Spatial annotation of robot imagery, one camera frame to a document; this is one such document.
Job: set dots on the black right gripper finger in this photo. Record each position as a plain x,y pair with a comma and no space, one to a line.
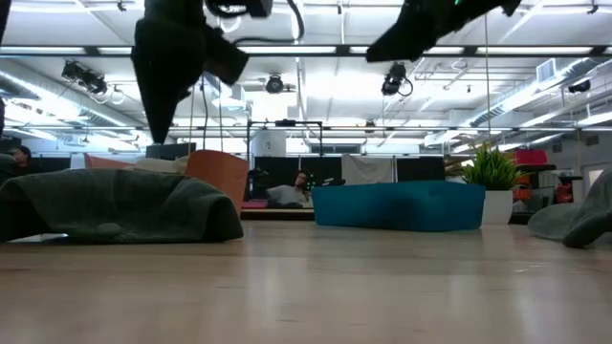
401,43

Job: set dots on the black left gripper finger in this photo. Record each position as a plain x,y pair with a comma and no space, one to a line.
162,91

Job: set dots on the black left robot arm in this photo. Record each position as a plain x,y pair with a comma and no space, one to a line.
248,6

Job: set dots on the dark green knit hat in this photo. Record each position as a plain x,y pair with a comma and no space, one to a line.
115,205

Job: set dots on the grey-green knit hat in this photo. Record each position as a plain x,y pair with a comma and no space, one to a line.
578,220

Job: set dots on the black monitor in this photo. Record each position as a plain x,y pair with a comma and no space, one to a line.
169,151

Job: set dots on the orange bin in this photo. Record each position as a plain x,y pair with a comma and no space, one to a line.
220,177

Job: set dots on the white hanging cloth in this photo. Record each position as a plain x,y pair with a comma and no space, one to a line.
365,169

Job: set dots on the green potted plant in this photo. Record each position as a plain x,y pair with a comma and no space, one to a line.
492,169

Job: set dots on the person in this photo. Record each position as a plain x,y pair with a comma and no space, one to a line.
22,160
289,193

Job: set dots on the red box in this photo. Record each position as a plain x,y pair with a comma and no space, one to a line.
531,156

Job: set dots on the white plant pot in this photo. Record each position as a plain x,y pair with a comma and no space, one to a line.
497,208

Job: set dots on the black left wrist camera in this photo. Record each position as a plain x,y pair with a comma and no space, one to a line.
227,57

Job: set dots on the black ceiling camera on bracket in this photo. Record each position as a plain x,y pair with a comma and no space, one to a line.
86,76

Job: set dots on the horizontal light bar frame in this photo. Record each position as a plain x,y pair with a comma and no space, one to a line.
526,49

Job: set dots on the round black ceiling camera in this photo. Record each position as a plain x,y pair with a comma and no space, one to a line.
274,84

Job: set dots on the small black ceiling camera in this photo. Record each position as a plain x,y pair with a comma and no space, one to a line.
579,86

